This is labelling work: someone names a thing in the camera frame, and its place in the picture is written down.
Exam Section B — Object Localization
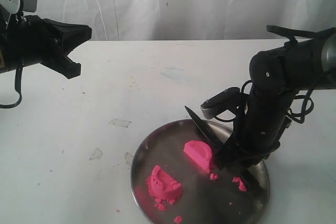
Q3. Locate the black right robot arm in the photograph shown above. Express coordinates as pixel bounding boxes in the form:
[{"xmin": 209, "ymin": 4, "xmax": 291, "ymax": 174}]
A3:
[{"xmin": 214, "ymin": 34, "xmax": 335, "ymax": 169}]

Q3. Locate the pink sand crumb clump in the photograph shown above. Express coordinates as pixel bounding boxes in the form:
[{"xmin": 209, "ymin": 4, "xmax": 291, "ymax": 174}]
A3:
[
  {"xmin": 232, "ymin": 177, "xmax": 247, "ymax": 191},
  {"xmin": 174, "ymin": 216, "xmax": 183, "ymax": 224}
]

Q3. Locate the round steel plate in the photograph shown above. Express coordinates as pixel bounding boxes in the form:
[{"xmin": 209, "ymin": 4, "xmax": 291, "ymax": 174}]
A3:
[{"xmin": 131, "ymin": 119, "xmax": 270, "ymax": 223}]

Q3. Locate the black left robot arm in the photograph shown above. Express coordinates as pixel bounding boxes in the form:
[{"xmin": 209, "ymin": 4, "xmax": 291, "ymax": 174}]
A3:
[{"xmin": 1, "ymin": 7, "xmax": 92, "ymax": 79}]

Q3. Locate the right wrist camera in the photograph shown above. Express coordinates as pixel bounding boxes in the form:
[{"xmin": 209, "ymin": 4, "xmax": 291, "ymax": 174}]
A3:
[{"xmin": 201, "ymin": 87, "xmax": 248, "ymax": 119}]

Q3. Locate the black knife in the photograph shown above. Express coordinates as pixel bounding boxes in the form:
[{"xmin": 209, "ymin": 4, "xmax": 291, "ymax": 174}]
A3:
[{"xmin": 184, "ymin": 106, "xmax": 259, "ymax": 188}]

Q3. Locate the clear tape piece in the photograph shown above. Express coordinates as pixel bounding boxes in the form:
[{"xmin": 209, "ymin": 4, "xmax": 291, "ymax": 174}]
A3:
[
  {"xmin": 108, "ymin": 118, "xmax": 132, "ymax": 128},
  {"xmin": 89, "ymin": 148, "xmax": 103, "ymax": 161}
]

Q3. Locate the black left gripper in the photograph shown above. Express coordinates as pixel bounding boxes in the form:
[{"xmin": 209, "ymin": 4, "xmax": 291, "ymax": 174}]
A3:
[{"xmin": 1, "ymin": 7, "xmax": 92, "ymax": 79}]

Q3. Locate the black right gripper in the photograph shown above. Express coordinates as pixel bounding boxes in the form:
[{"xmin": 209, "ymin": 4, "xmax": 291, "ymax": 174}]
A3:
[{"xmin": 214, "ymin": 84, "xmax": 298, "ymax": 169}]

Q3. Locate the white backdrop curtain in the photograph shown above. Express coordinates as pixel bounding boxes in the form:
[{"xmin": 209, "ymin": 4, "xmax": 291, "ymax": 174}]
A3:
[{"xmin": 36, "ymin": 0, "xmax": 335, "ymax": 41}]

